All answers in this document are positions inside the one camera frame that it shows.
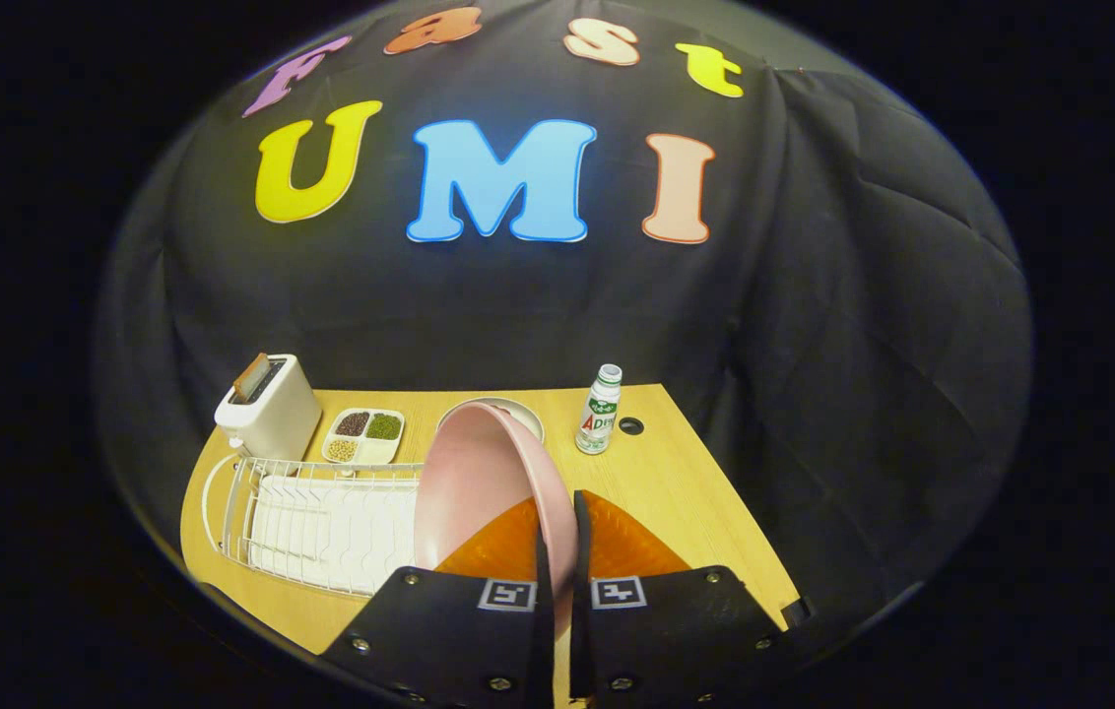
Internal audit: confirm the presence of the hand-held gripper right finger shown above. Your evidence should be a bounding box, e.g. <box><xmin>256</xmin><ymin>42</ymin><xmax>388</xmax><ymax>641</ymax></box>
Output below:
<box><xmin>569</xmin><ymin>489</ymin><xmax>815</xmax><ymax>709</ymax></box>

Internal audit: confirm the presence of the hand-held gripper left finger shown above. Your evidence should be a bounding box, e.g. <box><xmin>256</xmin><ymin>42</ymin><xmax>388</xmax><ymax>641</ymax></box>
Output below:
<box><xmin>321</xmin><ymin>497</ymin><xmax>558</xmax><ymax>709</ymax></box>

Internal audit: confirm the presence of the pink plate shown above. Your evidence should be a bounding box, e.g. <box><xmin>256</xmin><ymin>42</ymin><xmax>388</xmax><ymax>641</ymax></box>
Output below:
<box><xmin>414</xmin><ymin>402</ymin><xmax>580</xmax><ymax>631</ymax></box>

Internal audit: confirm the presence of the white wire dish rack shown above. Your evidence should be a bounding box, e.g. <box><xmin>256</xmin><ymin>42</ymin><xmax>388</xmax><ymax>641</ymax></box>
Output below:
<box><xmin>201</xmin><ymin>453</ymin><xmax>426</xmax><ymax>599</ymax></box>

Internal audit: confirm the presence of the white divided dish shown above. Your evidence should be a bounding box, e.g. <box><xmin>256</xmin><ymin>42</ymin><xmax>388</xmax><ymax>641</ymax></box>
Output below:
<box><xmin>321</xmin><ymin>408</ymin><xmax>407</xmax><ymax>466</ymax></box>

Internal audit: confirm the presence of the beige round plate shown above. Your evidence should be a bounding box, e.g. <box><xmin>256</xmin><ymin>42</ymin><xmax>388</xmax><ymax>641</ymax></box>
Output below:
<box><xmin>436</xmin><ymin>396</ymin><xmax>546</xmax><ymax>444</ymax></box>

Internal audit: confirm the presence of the white green milk bottle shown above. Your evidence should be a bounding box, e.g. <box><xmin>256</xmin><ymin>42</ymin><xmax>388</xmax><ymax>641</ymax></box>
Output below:
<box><xmin>574</xmin><ymin>363</ymin><xmax>623</xmax><ymax>456</ymax></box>

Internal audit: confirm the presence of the white toaster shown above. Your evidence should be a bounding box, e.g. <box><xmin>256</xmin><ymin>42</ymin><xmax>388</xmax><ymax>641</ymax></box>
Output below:
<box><xmin>214</xmin><ymin>354</ymin><xmax>323</xmax><ymax>462</ymax></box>

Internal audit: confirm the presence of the brown bread slice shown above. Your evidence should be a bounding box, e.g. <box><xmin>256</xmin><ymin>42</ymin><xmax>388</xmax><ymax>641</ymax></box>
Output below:
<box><xmin>231</xmin><ymin>353</ymin><xmax>271</xmax><ymax>403</ymax></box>

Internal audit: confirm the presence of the black backdrop cloth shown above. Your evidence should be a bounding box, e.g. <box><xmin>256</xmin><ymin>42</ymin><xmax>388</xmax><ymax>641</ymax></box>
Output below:
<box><xmin>95</xmin><ymin>0</ymin><xmax>1036</xmax><ymax>680</ymax></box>

